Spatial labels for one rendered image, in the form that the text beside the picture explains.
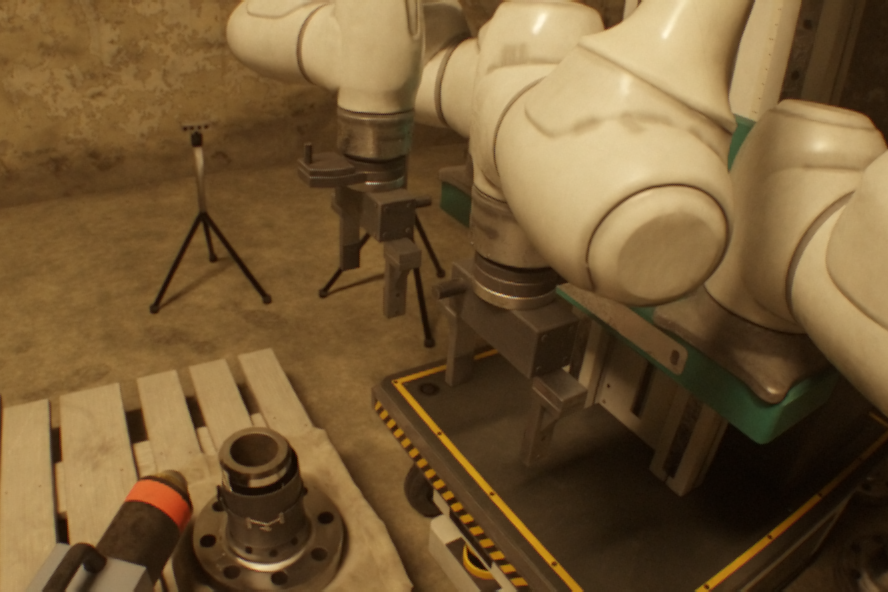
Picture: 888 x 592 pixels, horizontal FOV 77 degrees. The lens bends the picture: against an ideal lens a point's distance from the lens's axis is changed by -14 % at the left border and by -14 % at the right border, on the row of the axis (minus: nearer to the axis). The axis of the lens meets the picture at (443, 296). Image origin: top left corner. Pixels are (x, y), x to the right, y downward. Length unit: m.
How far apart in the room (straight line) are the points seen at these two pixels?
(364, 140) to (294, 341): 1.24
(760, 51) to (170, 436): 1.28
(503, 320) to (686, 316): 0.25
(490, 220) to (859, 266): 0.29
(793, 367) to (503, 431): 0.60
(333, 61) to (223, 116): 2.45
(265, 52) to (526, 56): 0.42
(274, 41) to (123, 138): 2.37
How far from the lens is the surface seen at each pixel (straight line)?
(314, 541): 1.13
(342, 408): 1.67
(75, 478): 1.40
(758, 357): 0.70
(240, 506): 1.01
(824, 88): 0.83
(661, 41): 0.35
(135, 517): 0.97
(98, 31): 3.03
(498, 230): 0.51
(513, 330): 0.55
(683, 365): 0.75
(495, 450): 1.11
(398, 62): 0.70
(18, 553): 1.32
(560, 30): 0.46
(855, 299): 0.53
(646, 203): 0.29
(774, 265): 0.62
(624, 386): 1.19
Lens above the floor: 1.09
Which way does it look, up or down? 31 degrees down
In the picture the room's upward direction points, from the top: 5 degrees clockwise
